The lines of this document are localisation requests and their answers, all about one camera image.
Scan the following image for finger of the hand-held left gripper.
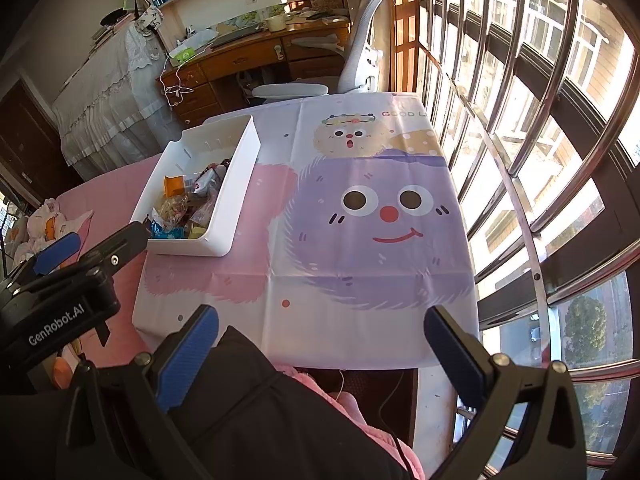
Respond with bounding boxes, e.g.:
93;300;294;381
75;221;150;281
32;232;83;277

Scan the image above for blue white snack packet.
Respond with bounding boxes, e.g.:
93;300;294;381
150;222;187;240

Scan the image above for black keyboard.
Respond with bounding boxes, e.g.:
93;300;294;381
210;25;263;50

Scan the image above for pink fleece garment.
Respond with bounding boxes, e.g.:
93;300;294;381
272;360;426;480

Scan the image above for pink printed sheet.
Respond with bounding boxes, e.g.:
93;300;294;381
52;152;163;356

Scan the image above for grey office chair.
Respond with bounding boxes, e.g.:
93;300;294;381
251;0;401;100

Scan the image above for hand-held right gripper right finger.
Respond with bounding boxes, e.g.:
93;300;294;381
424;305;587;480

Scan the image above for metal window grille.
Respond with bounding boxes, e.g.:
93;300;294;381
390;0;640;471

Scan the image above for wooden desk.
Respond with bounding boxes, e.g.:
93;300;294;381
160;12;351;128

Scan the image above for white printed blanket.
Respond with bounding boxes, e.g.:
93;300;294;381
12;197;93;261

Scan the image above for black hat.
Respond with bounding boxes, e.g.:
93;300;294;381
100;7;133;26

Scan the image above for black trousers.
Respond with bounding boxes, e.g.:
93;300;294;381
170;325;416;480

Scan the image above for white lace cover cloth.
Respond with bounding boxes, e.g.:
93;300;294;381
52;22;176;181

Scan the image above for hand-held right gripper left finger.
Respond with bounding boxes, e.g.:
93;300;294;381
55;304;221;480

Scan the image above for white patterned cloth pouch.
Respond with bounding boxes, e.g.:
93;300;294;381
135;6;165;35

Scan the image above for dark wooden cabinet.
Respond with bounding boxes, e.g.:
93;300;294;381
0;77;83;211

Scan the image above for cartoon printed tablecloth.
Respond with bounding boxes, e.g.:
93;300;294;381
131;91;481;371

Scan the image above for white cable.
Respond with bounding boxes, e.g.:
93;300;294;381
160;52;193;108

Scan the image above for white plastic storage bin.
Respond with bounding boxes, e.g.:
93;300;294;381
130;114;261;258

